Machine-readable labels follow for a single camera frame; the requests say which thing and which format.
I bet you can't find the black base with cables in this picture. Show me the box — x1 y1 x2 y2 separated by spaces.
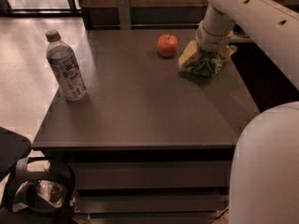
0 127 78 224

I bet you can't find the red apple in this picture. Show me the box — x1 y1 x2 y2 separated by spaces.
157 34 178 58

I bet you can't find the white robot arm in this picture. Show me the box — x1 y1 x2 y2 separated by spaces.
195 0 299 224

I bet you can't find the green rice chip bag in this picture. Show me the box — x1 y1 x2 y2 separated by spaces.
179 47 231 77

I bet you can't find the left metal bracket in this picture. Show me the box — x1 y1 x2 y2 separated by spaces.
117 0 131 30

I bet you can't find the blue plastic water bottle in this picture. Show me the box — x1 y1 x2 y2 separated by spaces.
46 30 86 102

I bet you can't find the dark grey drawer cabinet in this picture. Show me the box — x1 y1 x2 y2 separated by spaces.
34 30 258 224

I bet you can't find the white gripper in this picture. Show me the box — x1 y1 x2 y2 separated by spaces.
178 19 235 68

